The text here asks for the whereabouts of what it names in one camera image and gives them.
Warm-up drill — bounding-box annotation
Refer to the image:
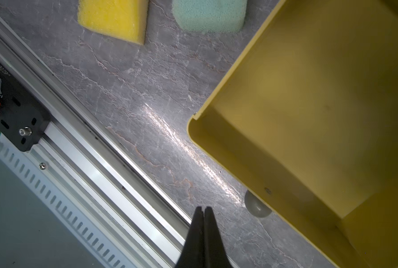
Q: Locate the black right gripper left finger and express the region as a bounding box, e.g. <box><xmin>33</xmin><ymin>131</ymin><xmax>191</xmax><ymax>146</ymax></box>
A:
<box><xmin>174</xmin><ymin>207</ymin><xmax>205</xmax><ymax>268</ymax></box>

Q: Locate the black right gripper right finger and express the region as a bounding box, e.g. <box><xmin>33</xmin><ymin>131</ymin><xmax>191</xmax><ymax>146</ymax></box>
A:
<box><xmin>204</xmin><ymin>207</ymin><xmax>232</xmax><ymax>268</ymax></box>

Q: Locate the olive round drawer knob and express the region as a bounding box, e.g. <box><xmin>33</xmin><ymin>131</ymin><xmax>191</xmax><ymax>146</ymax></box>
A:
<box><xmin>244</xmin><ymin>191</ymin><xmax>272</xmax><ymax>218</ymax></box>

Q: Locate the yellow bottom drawer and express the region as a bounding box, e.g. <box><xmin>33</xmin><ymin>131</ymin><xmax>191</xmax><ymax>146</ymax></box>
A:
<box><xmin>187</xmin><ymin>1</ymin><xmax>398</xmax><ymax>268</ymax></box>

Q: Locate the mint green sponge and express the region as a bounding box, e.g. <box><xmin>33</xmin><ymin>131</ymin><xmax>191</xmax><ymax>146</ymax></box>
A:
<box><xmin>172</xmin><ymin>0</ymin><xmax>248</xmax><ymax>33</ymax></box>

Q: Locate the yellow sponge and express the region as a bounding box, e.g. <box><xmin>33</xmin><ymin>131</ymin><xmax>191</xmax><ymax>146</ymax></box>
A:
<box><xmin>77</xmin><ymin>0</ymin><xmax>149</xmax><ymax>45</ymax></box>

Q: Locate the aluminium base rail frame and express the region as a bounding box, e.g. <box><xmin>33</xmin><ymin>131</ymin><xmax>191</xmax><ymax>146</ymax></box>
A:
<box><xmin>0</xmin><ymin>17</ymin><xmax>193</xmax><ymax>268</ymax></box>

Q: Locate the white slotted cable duct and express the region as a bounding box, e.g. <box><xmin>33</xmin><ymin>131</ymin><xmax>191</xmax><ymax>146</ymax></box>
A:
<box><xmin>0</xmin><ymin>135</ymin><xmax>142</xmax><ymax>268</ymax></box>

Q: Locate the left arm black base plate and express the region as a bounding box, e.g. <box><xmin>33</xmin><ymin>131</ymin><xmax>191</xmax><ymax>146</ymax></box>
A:
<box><xmin>0</xmin><ymin>63</ymin><xmax>50</xmax><ymax>152</ymax></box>

